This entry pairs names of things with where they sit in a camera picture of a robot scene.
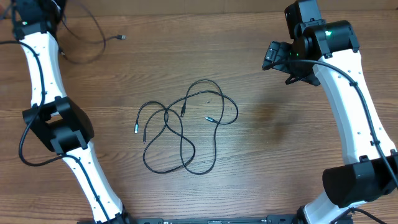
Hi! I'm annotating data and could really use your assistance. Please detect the black cable dark plugs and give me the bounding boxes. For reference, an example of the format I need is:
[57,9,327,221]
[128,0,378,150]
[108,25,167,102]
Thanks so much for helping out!
[142,78,225,174]

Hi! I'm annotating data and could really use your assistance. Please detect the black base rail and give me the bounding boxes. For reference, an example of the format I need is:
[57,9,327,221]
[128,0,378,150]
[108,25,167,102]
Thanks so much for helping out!
[104,215,306,224]

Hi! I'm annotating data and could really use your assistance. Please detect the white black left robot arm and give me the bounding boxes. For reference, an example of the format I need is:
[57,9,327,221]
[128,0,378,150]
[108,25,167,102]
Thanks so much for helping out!
[9,0,134,223]

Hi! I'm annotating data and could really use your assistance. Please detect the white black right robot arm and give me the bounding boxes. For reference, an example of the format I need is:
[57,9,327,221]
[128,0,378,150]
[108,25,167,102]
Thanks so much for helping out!
[262,0,397,223]

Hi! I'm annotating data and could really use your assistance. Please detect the black cable silver plugs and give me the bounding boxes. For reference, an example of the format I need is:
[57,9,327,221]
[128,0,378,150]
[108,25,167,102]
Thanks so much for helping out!
[134,89,239,175]

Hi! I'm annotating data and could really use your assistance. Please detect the black USB cable removed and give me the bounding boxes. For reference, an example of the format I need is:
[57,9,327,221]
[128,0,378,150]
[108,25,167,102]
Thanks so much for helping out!
[58,0,126,65]

